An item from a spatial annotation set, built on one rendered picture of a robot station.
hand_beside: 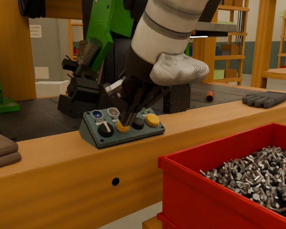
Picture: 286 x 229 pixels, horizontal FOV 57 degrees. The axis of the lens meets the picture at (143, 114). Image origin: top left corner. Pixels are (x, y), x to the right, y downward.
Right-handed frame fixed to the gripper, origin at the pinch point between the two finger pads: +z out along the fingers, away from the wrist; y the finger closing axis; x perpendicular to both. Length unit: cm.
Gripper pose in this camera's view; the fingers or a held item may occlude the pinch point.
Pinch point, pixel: (127, 116)
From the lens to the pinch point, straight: 48.0
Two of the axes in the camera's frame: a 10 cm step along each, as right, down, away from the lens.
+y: -8.2, 1.5, -5.6
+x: 4.7, 7.2, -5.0
